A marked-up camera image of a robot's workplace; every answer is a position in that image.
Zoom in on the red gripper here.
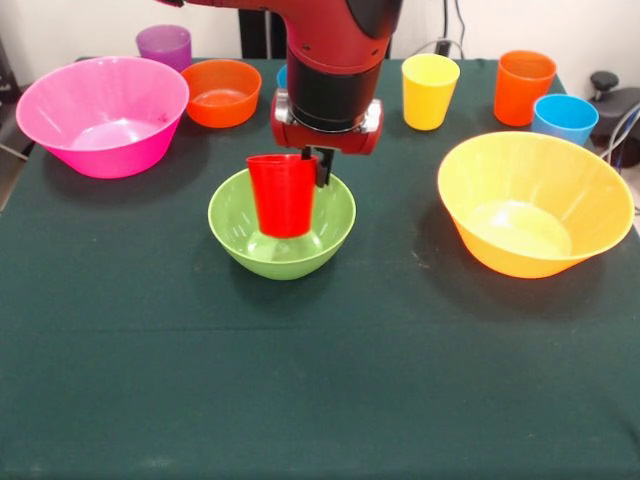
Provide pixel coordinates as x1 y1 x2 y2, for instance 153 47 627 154
270 88 386 189

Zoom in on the red plastic cup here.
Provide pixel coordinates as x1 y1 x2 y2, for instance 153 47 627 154
246 154 320 239

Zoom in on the green plastic bowl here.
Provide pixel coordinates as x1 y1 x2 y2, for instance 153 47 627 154
207 168 358 281

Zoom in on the orange plastic bowl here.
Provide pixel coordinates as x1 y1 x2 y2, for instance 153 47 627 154
180 58 263 129

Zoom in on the yellow plastic cup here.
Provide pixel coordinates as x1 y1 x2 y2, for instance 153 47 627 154
401 53 461 132

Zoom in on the dark green tablecloth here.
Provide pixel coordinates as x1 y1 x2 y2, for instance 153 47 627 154
0 56 640 480

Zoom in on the purple plastic cup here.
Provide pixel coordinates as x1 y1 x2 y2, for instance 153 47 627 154
135 24 193 74

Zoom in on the yellow plastic bowl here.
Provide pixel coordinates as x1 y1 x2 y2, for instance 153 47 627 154
436 130 635 279

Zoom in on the orange plastic cup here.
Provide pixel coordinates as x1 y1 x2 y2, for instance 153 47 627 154
493 49 558 127

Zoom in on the pink plastic bowl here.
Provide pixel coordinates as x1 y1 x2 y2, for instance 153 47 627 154
15 55 191 180

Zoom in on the blue plastic cup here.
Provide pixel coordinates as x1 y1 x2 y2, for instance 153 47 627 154
531 93 600 147

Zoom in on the black clamp stand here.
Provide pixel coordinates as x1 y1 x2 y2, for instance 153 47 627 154
588 70 640 151

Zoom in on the black wall cable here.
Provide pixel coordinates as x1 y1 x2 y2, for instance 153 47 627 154
414 0 467 59

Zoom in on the grey cable bundle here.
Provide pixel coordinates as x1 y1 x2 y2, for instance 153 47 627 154
602 104 640 174

